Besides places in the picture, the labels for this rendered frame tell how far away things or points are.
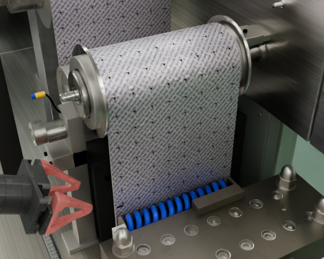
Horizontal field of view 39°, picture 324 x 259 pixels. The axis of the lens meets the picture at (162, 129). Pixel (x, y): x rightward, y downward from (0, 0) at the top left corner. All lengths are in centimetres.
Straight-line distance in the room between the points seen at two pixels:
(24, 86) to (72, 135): 75
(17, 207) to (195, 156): 31
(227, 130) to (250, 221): 16
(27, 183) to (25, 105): 72
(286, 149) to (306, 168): 143
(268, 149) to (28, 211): 49
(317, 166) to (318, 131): 186
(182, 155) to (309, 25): 29
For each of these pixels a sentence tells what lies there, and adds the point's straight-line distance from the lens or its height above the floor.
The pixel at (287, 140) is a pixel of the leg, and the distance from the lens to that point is 118.
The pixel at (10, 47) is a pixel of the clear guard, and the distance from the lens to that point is 173.
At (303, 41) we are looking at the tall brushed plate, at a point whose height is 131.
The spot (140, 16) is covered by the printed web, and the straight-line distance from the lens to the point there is 91.
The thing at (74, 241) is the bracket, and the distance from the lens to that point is 95.
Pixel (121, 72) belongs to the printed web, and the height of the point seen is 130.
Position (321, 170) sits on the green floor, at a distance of 263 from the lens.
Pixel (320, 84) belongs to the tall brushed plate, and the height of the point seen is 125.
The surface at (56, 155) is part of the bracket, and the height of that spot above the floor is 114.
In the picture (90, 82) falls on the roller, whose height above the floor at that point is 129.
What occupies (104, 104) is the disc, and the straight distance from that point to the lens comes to 66.
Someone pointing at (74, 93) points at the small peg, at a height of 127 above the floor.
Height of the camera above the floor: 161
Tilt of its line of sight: 35 degrees down
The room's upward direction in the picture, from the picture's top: straight up
